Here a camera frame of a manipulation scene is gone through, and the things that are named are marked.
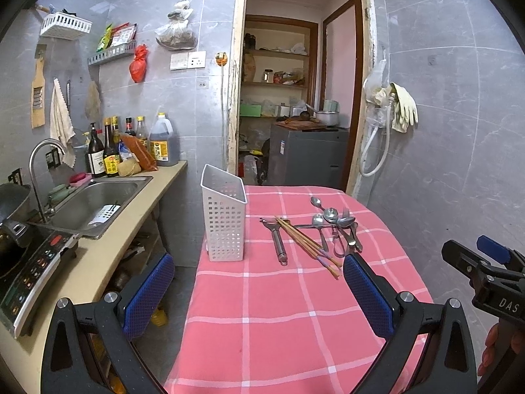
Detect steel vegetable peeler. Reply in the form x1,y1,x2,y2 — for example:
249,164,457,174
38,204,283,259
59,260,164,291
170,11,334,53
260,218,288,266

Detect person right hand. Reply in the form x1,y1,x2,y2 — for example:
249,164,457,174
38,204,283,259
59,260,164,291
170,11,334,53
477,323,522,376

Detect induction cooker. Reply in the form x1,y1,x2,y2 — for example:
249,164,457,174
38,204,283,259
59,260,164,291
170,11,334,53
1,224,80,339

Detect chrome faucet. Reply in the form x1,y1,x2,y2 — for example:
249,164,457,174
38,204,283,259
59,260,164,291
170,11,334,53
28,138,66,223

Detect steel sink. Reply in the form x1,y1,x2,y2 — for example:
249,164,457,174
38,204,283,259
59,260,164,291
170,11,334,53
29,176,153,239

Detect yellow rubber gloves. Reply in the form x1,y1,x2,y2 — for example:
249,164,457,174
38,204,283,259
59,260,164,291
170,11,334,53
369,83,419,133

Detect pink plaid tablecloth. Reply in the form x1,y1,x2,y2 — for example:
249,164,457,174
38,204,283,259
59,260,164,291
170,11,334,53
165,186,431,393

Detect grey washing machine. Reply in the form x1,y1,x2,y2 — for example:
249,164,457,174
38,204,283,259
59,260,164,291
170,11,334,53
267,124,349,188

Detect white pot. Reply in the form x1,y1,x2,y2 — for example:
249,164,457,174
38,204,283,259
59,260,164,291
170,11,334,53
315,110,339,127

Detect white perforated utensil basket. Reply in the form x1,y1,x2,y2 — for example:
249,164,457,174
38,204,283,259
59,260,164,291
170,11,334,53
200,164,247,262

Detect orange snack pouch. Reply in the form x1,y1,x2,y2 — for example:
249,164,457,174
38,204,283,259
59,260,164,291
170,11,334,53
121,134,158,172

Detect hanging white towel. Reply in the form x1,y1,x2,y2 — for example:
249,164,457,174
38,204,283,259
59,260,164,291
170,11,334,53
50,78,76,169

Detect large oil jug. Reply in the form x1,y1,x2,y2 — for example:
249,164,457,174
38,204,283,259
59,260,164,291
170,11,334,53
149,112,180,166

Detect wooden grater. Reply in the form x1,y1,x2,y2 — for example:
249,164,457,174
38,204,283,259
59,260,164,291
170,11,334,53
30,57,45,129

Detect red plastic bag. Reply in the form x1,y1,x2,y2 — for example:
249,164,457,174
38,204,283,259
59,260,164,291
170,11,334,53
129,44,149,83

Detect bag of dried goods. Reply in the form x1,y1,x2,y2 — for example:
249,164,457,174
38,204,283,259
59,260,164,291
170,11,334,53
155,0,198,52

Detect white hose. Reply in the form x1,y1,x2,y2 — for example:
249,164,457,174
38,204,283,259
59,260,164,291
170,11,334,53
358,93,397,178

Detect orange wall hook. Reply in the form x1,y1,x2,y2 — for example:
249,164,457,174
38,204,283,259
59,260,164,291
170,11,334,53
215,52,228,68

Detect grey wall shelf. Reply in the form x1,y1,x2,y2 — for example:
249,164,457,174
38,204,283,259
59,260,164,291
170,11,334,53
87,40,136,66

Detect white wall socket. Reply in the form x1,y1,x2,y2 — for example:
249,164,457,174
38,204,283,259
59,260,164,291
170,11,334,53
169,51,206,70

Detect white wall basket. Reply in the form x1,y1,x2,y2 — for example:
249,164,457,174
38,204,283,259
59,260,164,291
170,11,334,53
40,11,93,41

